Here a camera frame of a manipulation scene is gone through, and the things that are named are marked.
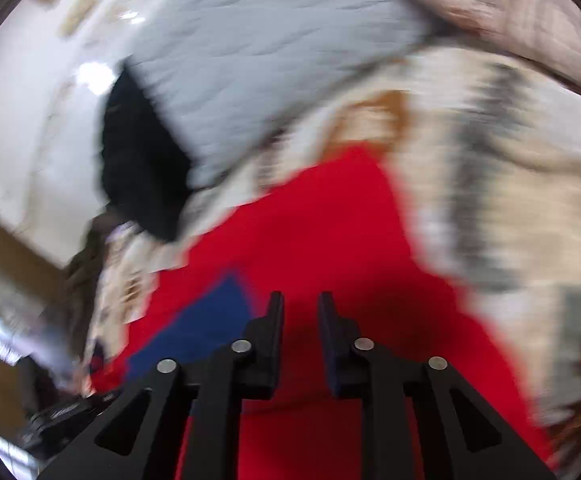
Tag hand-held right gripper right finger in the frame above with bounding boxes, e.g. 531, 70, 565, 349
318, 290, 557, 480

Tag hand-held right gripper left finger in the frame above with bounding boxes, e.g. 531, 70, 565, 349
35, 290, 286, 480

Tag red knitted garment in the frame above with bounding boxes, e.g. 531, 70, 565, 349
88, 145, 556, 480

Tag dark brown fuzzy blanket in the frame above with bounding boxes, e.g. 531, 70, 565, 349
63, 210, 116, 361

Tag black cloth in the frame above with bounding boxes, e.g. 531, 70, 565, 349
101, 67, 196, 243

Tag leaf print blanket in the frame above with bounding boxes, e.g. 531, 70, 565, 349
70, 45, 581, 476

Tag grey quilted pillow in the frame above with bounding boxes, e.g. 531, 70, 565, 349
120, 0, 436, 191

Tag pink striped pillow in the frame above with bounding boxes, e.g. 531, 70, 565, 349
365, 0, 581, 111

